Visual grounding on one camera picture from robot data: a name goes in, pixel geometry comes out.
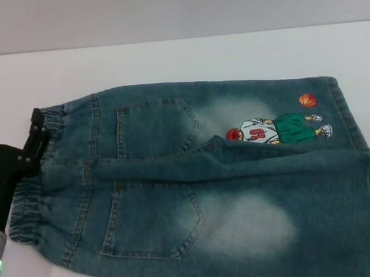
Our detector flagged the blue denim shorts with print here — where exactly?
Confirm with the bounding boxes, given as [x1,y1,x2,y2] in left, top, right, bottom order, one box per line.
[0,61,370,277]

